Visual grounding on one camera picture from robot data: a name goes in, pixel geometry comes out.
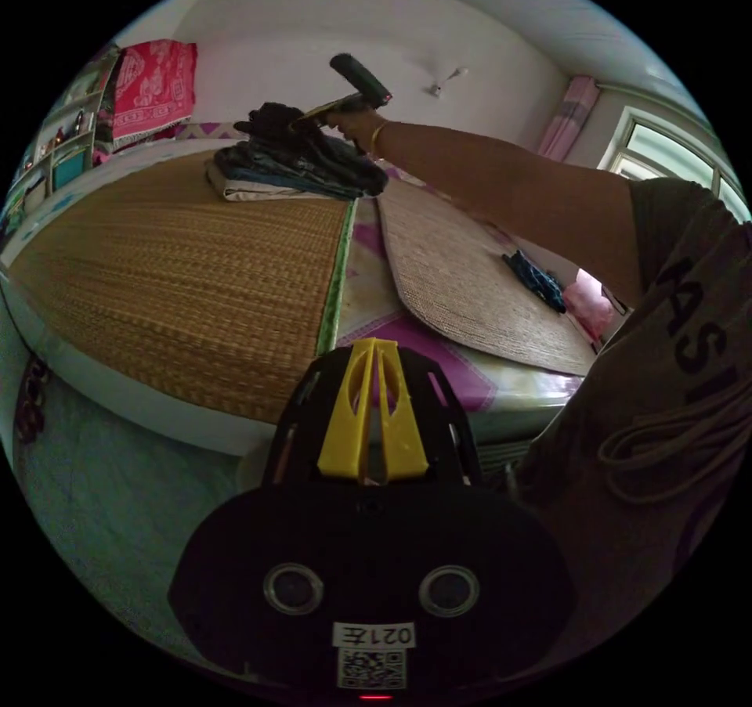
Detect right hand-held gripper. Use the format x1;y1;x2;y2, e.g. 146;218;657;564
288;91;377;132

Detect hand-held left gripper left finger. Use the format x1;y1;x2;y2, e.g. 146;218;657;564
316;337;376;481

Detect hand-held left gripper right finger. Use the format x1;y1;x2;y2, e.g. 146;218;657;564
375;339;429;479

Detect black jeans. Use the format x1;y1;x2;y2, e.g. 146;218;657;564
233;101;390;197

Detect person's right forearm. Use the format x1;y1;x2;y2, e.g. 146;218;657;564
371;119;653;308

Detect person's right hand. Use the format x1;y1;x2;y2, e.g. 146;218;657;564
324;109;383;153

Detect pile of clothes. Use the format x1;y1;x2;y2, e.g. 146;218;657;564
204;142;368;203

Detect white ceiling fan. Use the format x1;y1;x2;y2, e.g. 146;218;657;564
420;67;471;99

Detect red patterned blanket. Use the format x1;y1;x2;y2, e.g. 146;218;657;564
109;39;199;146

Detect blue dotted cloth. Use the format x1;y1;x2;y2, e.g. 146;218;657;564
501;248;569;316

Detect bed with woven mats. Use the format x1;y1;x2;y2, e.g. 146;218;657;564
0;121;606;456

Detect pink bag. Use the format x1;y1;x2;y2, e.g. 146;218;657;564
562;268;628;348

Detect shelf with items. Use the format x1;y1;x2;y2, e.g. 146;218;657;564
0;43;121;244

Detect pink curtain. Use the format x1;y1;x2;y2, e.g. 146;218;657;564
535;74;602;163

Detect person's body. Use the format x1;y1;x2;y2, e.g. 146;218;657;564
504;177;752;614

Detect window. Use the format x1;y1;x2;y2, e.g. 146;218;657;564
596;105;752;224

